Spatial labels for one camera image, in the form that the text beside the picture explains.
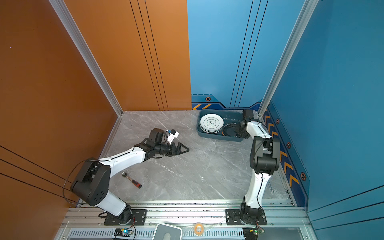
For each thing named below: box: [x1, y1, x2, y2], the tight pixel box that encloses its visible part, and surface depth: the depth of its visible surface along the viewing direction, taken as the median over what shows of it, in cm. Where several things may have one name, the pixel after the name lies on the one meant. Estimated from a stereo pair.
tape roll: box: [193, 222, 205, 236], surface depth 72 cm
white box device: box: [152, 223, 183, 240], surface depth 67 cm
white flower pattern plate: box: [199, 113, 224, 134], surface depth 111 cm
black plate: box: [222, 123, 240, 137], surface depth 107 cm
